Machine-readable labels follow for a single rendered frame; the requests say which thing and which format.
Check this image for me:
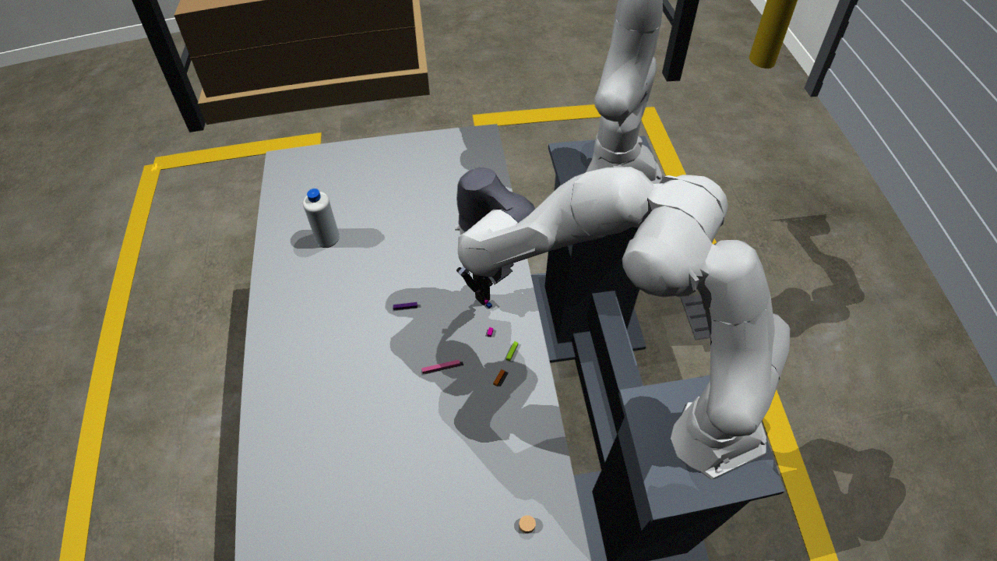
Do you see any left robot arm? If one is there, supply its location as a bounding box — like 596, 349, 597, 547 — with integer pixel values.
455, 167, 790, 479

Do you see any white plastic bottle with blue cap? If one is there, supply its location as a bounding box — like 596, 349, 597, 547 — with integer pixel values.
303, 189, 340, 247

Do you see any pink rod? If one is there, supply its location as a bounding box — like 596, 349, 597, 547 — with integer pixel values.
421, 360, 460, 374

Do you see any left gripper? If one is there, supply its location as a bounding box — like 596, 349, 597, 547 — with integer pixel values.
456, 267, 493, 305

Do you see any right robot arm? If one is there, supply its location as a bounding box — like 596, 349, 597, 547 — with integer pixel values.
587, 0, 663, 184

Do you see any brown cylinder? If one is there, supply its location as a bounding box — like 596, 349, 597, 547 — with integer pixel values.
519, 515, 536, 534

